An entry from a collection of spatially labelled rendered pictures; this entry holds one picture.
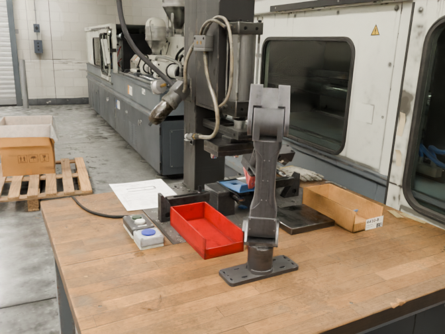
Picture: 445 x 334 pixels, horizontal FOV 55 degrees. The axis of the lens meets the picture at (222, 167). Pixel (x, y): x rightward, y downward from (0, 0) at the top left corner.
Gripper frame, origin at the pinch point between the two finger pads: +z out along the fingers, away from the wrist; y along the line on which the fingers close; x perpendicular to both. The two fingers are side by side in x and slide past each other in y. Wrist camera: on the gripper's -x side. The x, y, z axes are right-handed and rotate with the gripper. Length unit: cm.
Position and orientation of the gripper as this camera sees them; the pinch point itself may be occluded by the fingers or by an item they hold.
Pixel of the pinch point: (250, 185)
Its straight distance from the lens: 136.1
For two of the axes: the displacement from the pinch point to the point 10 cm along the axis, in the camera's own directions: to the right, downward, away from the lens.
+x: -8.9, 1.0, -4.5
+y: -4.0, -6.5, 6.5
